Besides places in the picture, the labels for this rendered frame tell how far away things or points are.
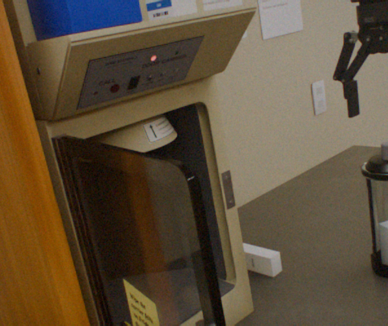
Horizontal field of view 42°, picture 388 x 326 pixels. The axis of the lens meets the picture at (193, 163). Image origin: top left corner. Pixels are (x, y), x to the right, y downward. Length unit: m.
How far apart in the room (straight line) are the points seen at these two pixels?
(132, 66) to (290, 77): 1.11
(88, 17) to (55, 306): 0.35
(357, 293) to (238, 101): 0.72
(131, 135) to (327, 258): 0.58
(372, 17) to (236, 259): 0.49
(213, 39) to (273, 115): 0.93
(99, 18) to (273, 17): 1.11
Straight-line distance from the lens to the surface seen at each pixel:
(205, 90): 0.86
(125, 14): 0.64
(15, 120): 0.58
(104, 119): 0.74
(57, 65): 0.62
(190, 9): 0.74
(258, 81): 1.61
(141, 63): 0.68
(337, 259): 1.18
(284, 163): 1.72
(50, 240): 0.62
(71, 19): 0.60
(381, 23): 0.96
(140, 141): 0.80
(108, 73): 0.66
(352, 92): 1.04
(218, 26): 0.74
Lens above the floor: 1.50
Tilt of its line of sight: 16 degrees down
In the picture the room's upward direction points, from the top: 11 degrees counter-clockwise
